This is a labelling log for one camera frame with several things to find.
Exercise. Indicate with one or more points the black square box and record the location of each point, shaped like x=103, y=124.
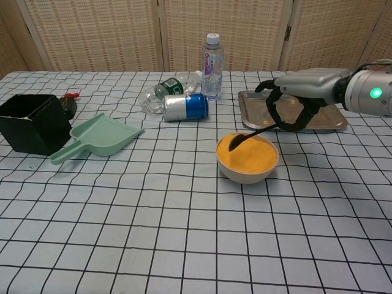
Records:
x=33, y=134

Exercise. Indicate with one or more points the clear bottle purple label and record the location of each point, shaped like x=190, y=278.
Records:
x=211, y=79

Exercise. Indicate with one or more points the blue checked tablecloth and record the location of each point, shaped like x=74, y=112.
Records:
x=153, y=229

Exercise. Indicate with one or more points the clear bottle green label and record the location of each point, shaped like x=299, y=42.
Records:
x=171, y=86

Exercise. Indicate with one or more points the green plastic dustpan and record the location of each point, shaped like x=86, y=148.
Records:
x=104, y=134

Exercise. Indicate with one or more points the black bottle red cap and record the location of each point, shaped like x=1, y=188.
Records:
x=70, y=105

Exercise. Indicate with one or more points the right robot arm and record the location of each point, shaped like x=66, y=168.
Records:
x=367, y=92

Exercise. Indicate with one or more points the woven folding screen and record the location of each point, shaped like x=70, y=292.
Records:
x=101, y=33

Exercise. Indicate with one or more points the black plastic spoon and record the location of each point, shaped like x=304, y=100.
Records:
x=235, y=141

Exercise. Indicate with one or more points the metal tray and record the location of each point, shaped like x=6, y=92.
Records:
x=254, y=116

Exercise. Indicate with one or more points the blue and silver can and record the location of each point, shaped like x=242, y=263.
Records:
x=196, y=105

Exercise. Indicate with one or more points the brass screen hinge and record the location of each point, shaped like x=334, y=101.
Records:
x=288, y=33

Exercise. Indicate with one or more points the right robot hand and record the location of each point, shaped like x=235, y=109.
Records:
x=309, y=84

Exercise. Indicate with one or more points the white bowl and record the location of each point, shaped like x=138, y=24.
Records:
x=245, y=178

